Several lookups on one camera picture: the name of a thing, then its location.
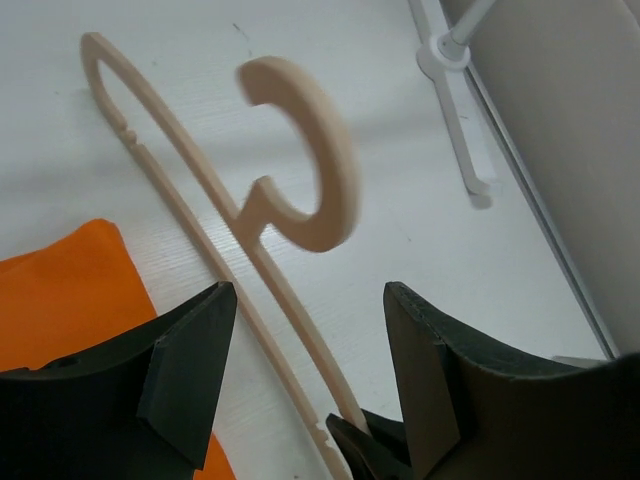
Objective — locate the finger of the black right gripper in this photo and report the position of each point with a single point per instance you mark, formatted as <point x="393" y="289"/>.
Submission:
<point x="350" y="441"/>
<point x="389" y="457"/>

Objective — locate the white clothes rack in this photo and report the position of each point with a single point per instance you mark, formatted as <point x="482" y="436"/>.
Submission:
<point x="443" y="57"/>

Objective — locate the orange trousers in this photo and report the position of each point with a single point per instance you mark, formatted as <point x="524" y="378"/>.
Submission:
<point x="72" y="295"/>

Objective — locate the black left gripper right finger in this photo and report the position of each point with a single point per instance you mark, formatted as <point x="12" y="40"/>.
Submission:
<point x="476" y="408"/>

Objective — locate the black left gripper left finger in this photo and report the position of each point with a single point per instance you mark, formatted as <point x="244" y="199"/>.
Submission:
<point x="138" y="406"/>

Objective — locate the wooden clothes hanger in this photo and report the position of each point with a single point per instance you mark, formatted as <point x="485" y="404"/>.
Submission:
<point x="284" y="85"/>

